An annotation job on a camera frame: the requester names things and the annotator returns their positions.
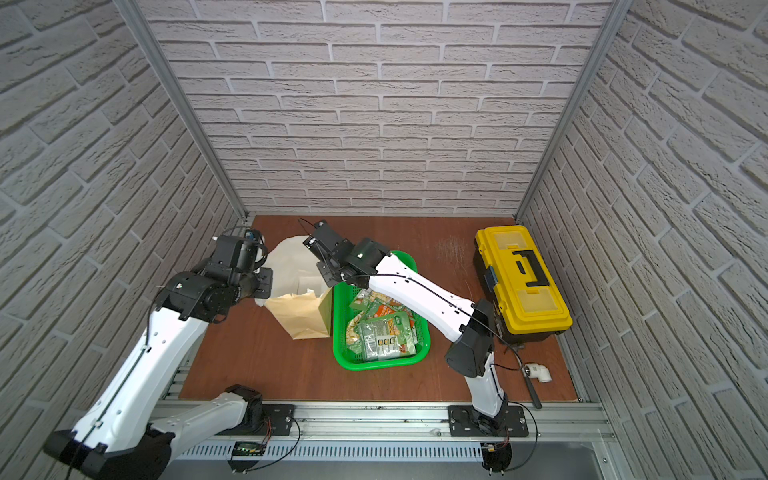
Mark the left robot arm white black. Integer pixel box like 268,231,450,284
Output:
43,229,272,479

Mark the aluminium corner post left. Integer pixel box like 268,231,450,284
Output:
114,0,249,221

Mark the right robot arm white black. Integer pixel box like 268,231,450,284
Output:
304,220,507,420

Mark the yellow black toolbox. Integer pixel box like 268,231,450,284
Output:
474,225,573,344

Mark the brown paper bag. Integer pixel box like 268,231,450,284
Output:
254,236,333,340

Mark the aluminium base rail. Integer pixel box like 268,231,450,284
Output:
179,401,616,462

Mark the white pipe elbow fitting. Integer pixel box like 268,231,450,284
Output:
523,363,552,383

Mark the green white condiment packet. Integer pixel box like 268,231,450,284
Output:
356,312,417,362

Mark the aluminium corner post right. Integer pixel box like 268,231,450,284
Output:
515,0,633,224

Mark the aluminium corner post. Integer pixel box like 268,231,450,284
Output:
114,0,249,221
515,0,633,224

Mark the green plastic basket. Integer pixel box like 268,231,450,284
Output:
332,283,431,372

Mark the black tool handle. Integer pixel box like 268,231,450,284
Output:
521,365,542,410

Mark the green condiment packet top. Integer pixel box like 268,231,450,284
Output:
349,289,415,326

